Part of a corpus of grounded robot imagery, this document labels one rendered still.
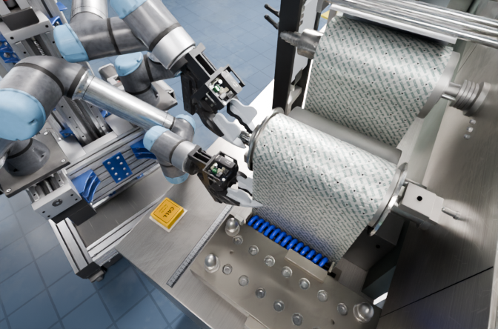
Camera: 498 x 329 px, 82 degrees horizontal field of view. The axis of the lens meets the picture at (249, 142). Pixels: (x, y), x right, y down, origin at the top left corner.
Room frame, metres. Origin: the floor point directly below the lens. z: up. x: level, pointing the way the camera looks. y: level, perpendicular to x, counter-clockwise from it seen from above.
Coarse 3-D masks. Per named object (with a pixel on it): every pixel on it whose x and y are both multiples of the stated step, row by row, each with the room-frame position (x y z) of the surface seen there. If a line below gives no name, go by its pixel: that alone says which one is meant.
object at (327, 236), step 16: (256, 176) 0.32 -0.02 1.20; (256, 192) 0.32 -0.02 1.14; (272, 192) 0.30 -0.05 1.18; (256, 208) 0.32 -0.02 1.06; (272, 208) 0.30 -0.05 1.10; (288, 208) 0.28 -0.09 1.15; (304, 208) 0.26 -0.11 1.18; (272, 224) 0.30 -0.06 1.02; (288, 224) 0.27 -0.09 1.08; (304, 224) 0.26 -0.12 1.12; (320, 224) 0.24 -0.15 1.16; (336, 224) 0.23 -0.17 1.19; (304, 240) 0.25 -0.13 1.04; (320, 240) 0.23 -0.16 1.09; (336, 240) 0.22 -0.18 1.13; (352, 240) 0.20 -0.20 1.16; (336, 256) 0.21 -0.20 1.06
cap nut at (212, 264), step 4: (208, 256) 0.20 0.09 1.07; (212, 256) 0.20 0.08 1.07; (208, 260) 0.19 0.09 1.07; (212, 260) 0.19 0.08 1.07; (216, 260) 0.20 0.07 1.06; (204, 264) 0.20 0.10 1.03; (208, 264) 0.19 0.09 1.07; (212, 264) 0.19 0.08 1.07; (216, 264) 0.19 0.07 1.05; (208, 268) 0.18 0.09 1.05; (212, 268) 0.18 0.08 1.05; (216, 268) 0.19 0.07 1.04; (208, 272) 0.18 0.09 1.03; (212, 272) 0.18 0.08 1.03
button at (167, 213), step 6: (162, 204) 0.40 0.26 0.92; (168, 204) 0.40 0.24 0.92; (174, 204) 0.40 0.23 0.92; (156, 210) 0.38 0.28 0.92; (162, 210) 0.38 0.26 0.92; (168, 210) 0.38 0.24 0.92; (174, 210) 0.38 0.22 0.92; (180, 210) 0.38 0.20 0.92; (156, 216) 0.36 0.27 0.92; (162, 216) 0.36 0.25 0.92; (168, 216) 0.36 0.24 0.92; (174, 216) 0.36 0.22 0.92; (162, 222) 0.34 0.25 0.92; (168, 222) 0.34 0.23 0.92; (174, 222) 0.35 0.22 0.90; (168, 228) 0.33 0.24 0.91
